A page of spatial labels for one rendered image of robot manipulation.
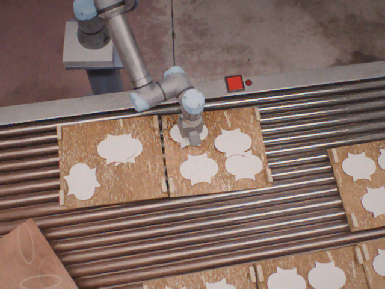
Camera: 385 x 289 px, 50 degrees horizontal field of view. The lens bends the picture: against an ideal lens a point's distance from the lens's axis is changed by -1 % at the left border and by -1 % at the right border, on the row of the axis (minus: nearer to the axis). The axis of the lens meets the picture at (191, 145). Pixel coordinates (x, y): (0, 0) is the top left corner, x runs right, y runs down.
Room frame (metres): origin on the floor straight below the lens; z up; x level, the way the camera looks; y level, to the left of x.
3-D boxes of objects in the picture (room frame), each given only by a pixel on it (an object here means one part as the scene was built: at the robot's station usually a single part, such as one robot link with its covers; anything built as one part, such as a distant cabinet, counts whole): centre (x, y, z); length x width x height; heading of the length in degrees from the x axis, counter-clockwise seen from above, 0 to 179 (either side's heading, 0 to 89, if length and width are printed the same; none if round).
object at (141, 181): (0.49, 0.30, 0.93); 0.41 x 0.35 x 0.02; 108
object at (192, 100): (0.66, 0.02, 1.21); 0.09 x 0.08 x 0.11; 39
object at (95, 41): (1.06, 0.52, 0.97); 0.15 x 0.15 x 0.10
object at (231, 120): (0.61, -0.10, 0.93); 0.41 x 0.35 x 0.02; 106
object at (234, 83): (0.94, -0.14, 0.92); 0.06 x 0.06 x 0.01; 19
